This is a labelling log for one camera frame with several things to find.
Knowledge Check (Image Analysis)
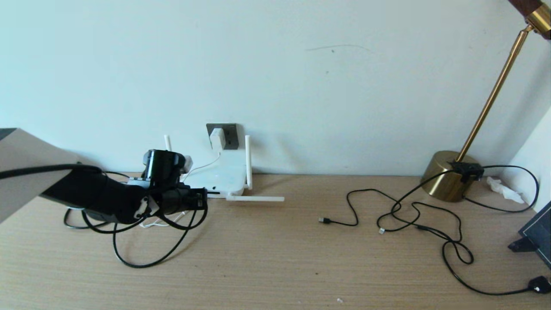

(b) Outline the white power adapter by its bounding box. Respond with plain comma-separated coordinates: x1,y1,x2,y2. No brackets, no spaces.
210,128,226,151

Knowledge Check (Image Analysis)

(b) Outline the thin black usb cable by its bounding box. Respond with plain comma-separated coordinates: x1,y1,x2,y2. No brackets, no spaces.
319,189,474,264

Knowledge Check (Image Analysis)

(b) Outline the black ethernet cable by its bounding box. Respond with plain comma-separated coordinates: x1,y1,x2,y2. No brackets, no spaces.
64,171,221,268

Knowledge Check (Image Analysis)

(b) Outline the black lamp power cord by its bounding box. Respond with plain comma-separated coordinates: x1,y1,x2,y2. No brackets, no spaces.
390,165,551,295

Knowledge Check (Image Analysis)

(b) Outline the black left camera cable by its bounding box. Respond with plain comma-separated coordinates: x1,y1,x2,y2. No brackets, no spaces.
0,164,209,234

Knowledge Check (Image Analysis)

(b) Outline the white wifi router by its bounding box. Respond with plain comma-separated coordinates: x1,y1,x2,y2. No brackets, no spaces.
165,135,285,202

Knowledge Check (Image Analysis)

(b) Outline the grey wall socket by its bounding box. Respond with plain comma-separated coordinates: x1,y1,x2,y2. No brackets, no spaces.
206,124,238,150

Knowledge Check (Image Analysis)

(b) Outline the crumpled white tissue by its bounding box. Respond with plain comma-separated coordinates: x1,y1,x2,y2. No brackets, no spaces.
485,177,523,204

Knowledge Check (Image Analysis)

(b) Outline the black inline cord switch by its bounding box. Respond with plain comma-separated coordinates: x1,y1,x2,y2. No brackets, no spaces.
446,161,483,183

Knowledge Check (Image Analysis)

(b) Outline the white adapter cable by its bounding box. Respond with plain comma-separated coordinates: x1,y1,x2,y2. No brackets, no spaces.
142,151,222,228

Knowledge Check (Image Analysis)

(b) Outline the brass desk lamp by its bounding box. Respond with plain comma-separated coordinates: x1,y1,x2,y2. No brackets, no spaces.
420,0,551,203

